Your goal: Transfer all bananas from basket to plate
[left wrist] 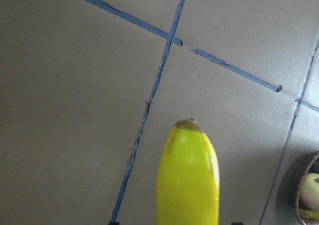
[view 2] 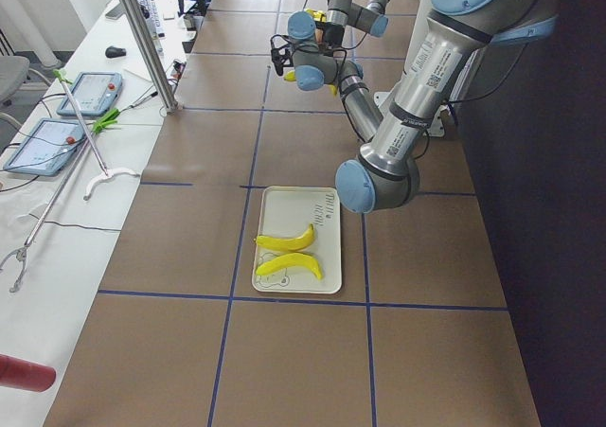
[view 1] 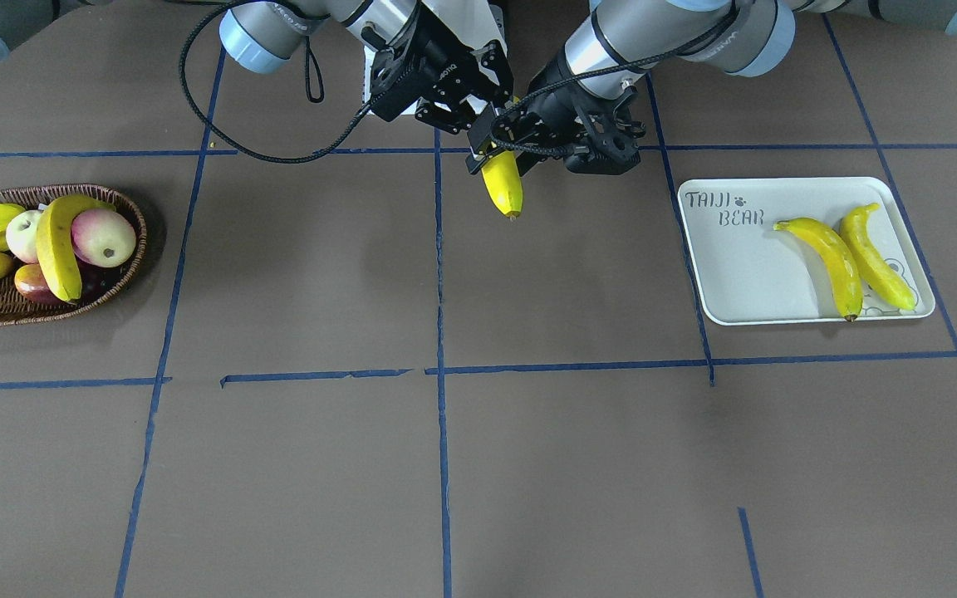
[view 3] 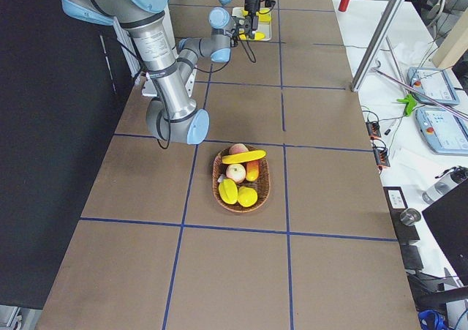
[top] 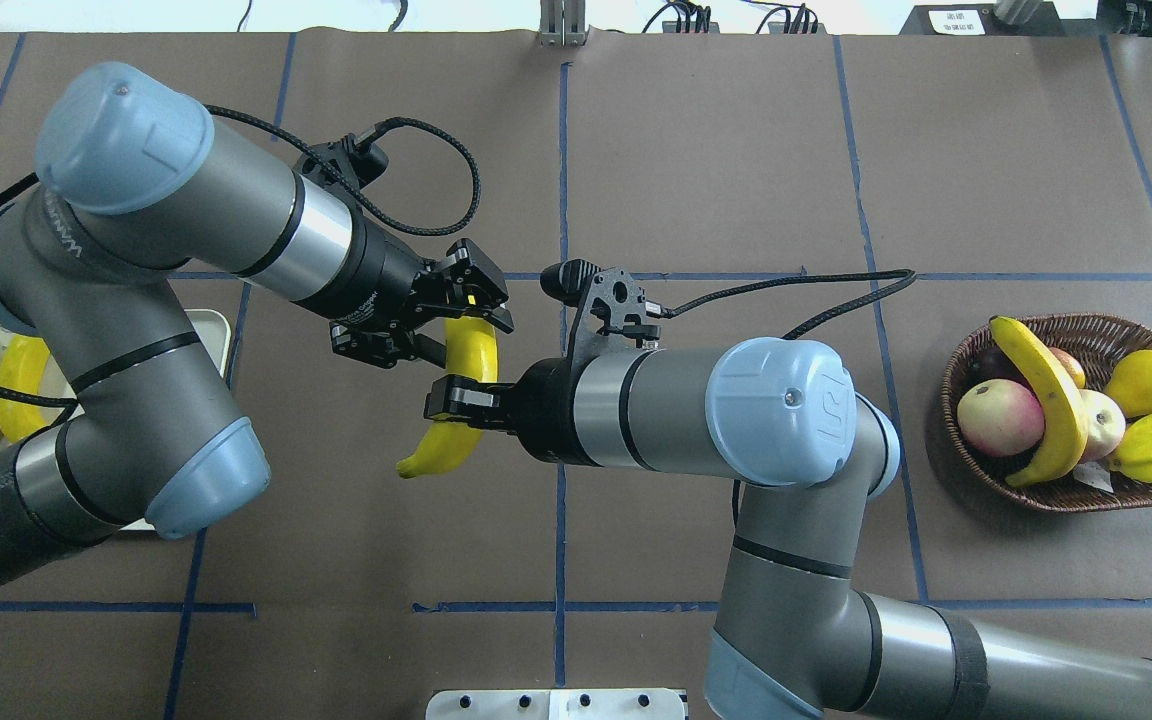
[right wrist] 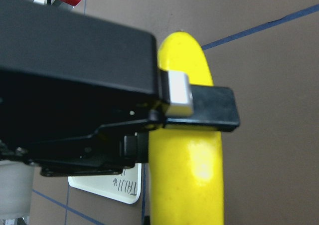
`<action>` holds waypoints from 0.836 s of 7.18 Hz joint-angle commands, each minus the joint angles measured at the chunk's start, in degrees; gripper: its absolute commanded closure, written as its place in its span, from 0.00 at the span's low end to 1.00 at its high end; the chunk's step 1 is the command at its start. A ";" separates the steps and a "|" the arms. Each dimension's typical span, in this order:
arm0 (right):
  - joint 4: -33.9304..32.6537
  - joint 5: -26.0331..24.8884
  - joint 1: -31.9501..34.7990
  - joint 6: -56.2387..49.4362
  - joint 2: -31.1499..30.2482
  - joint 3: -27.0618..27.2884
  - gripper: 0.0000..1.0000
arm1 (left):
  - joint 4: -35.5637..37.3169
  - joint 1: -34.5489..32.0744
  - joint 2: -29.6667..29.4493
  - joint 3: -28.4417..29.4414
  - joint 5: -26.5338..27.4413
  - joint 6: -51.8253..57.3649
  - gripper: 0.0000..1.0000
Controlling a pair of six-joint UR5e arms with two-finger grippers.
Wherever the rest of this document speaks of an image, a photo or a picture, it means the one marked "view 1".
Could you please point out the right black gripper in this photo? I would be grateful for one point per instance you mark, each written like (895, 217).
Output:
(435, 65)

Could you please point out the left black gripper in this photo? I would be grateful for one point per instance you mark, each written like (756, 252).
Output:
(556, 101)

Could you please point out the long yellow banana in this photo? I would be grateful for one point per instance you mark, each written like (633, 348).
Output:
(503, 181)

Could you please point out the curved yellow banana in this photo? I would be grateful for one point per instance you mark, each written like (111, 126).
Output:
(54, 243)

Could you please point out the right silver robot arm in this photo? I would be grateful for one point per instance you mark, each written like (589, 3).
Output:
(261, 36)

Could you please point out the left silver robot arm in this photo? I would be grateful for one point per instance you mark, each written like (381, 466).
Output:
(620, 41)

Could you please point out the brown wicker basket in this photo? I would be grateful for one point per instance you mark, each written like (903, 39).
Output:
(17, 310)

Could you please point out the cream bear tray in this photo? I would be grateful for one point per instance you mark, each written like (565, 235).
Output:
(748, 273)

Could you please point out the pink green apple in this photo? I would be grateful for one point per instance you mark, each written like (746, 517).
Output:
(103, 238)

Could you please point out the pale green apple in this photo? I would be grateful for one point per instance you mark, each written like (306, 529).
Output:
(21, 235)

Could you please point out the orange red mango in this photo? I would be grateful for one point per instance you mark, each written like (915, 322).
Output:
(33, 286)

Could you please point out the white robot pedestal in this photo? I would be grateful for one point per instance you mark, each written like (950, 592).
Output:
(384, 22)

